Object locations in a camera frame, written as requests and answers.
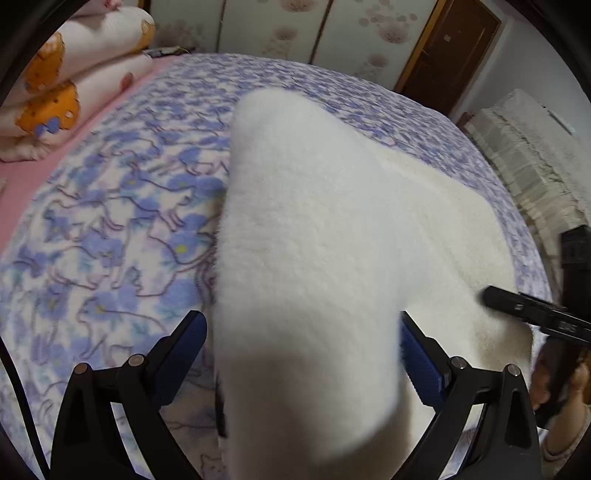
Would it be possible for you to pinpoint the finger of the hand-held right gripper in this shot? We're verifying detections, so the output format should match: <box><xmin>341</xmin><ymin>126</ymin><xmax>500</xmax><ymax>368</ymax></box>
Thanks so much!
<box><xmin>482</xmin><ymin>286</ymin><xmax>591</xmax><ymax>342</ymax></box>

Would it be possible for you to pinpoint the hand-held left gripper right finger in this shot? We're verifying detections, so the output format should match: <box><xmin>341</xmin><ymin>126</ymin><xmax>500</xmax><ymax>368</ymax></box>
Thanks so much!
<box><xmin>398</xmin><ymin>311</ymin><xmax>544</xmax><ymax>480</ymax></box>

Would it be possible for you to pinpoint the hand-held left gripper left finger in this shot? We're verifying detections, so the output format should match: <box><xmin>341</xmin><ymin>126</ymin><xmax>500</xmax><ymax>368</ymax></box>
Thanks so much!
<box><xmin>50</xmin><ymin>311</ymin><xmax>208</xmax><ymax>480</ymax></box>

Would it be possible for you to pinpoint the white fluffy towel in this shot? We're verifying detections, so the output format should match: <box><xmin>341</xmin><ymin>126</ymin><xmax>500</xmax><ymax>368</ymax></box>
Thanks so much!
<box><xmin>210</xmin><ymin>88</ymin><xmax>536</xmax><ymax>480</ymax></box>

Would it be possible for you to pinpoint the person's right hand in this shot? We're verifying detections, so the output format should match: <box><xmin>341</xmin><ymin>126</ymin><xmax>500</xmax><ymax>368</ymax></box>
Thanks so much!
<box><xmin>530</xmin><ymin>342</ymin><xmax>591</xmax><ymax>421</ymax></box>

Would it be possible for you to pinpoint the lace-covered furniture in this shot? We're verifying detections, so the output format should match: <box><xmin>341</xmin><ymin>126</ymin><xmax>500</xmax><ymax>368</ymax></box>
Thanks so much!
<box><xmin>462</xmin><ymin>90</ymin><xmax>591</xmax><ymax>259</ymax></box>

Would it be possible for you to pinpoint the blue floral blanket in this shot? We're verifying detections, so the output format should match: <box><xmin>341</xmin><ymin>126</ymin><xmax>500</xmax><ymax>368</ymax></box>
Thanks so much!
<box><xmin>0</xmin><ymin>53</ymin><xmax>555</xmax><ymax>480</ymax></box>

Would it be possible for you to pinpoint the pink bed sheet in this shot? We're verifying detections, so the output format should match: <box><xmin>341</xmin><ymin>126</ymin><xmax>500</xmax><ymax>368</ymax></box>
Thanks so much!
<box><xmin>0</xmin><ymin>58</ymin><xmax>185</xmax><ymax>250</ymax></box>

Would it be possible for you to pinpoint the brown wooden door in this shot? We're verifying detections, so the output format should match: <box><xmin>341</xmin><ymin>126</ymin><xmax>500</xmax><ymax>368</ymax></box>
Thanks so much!
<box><xmin>394</xmin><ymin>0</ymin><xmax>502</xmax><ymax>116</ymax></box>

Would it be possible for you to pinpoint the pink bear-print quilt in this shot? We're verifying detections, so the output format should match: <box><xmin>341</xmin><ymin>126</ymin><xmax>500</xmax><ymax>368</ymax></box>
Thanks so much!
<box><xmin>0</xmin><ymin>0</ymin><xmax>158</xmax><ymax>162</ymax></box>

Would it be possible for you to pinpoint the floral sliding-door wardrobe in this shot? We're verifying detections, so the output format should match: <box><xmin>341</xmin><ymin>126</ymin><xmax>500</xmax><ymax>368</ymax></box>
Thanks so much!
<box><xmin>150</xmin><ymin>0</ymin><xmax>439</xmax><ymax>90</ymax></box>

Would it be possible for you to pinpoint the black cable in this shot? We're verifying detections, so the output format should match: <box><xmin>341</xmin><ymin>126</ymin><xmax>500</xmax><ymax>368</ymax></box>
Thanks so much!
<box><xmin>0</xmin><ymin>351</ymin><xmax>49</xmax><ymax>480</ymax></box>

